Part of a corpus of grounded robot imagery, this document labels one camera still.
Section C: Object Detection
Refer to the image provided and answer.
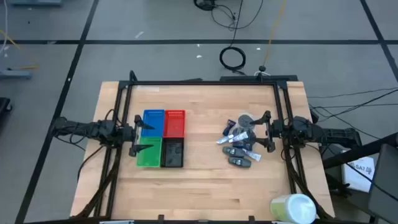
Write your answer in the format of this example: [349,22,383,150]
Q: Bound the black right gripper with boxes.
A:
[249,110,285,154]

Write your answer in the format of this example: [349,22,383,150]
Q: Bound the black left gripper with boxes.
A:
[122,114,155,157]

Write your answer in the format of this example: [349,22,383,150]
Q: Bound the dark blue toiletry tube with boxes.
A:
[222,119,236,136]
[232,141,253,151]

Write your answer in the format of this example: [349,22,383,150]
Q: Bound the blue plastic basket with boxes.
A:
[141,108,166,139]

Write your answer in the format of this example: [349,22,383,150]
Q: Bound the green plastic basket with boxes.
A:
[136,136,164,169]

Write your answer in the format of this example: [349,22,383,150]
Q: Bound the red plastic basket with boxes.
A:
[162,109,187,139]

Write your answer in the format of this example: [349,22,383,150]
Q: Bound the black plastic basket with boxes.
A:
[160,137,185,169]

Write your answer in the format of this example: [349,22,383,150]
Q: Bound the green white wipes canister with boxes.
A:
[269,193,318,224]

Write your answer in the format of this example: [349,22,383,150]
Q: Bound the black diagonal beam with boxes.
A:
[321,131,398,169]

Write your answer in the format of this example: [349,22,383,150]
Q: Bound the white cardboard box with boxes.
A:
[341,155,376,194]

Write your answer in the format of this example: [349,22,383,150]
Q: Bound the dark grey chair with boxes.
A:
[368,142,398,223]

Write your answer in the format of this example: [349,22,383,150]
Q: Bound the black object at floor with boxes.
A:
[0,96,14,121]

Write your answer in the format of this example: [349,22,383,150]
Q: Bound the blue floor base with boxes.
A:
[0,69,32,80]
[6,0,63,7]

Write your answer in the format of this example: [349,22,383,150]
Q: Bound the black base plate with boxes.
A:
[218,74,299,83]

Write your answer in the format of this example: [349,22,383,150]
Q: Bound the black aluminium table frame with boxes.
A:
[73,70,336,224]

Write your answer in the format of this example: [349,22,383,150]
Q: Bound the coiled black cable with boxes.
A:
[218,46,247,72]

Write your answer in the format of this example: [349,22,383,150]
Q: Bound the long black floor cable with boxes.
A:
[307,88,398,110]

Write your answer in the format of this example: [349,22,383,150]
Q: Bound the yellow hanging cable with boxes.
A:
[262,0,289,68]

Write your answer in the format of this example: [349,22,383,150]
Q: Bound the loose black floor cable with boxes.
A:
[193,0,265,32]

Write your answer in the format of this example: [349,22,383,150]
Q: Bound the thin yellow floor cable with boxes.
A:
[0,29,40,71]

